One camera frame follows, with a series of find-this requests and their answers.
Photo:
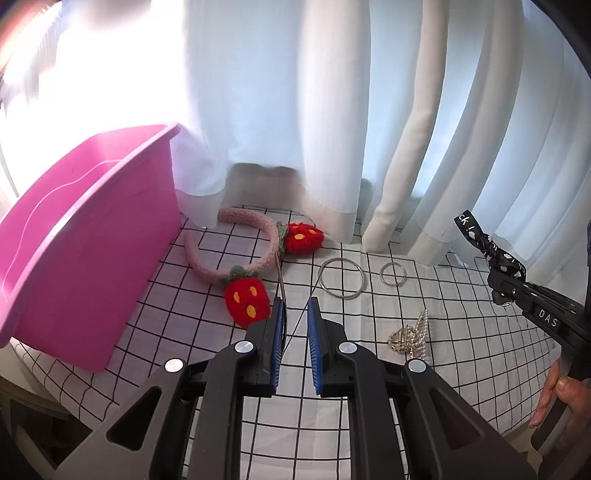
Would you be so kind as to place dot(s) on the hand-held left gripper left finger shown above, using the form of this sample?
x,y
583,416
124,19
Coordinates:
x,y
278,339

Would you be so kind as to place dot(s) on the black ribbon with white print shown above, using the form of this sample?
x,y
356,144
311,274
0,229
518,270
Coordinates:
x,y
489,247

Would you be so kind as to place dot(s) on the white checked tablecloth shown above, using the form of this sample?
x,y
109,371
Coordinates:
x,y
369,323

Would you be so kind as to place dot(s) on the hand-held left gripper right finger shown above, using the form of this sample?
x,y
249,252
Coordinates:
x,y
315,341

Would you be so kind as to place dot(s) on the white curtain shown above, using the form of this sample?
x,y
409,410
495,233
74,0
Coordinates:
x,y
369,115

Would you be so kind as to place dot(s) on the pink plastic bin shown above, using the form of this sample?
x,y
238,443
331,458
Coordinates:
x,y
78,240

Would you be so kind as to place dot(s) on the gold pearl hair clip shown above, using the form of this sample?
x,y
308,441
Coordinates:
x,y
411,339

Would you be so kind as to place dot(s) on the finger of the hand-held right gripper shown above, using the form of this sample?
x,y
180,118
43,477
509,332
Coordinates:
x,y
505,287

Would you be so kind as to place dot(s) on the person's right hand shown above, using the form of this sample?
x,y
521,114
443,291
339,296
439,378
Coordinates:
x,y
571,391

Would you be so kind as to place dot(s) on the pink fuzzy strawberry headband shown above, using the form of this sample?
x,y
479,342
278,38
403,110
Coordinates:
x,y
244,295

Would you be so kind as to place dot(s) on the large silver bangle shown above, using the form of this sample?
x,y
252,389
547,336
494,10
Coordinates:
x,y
342,278

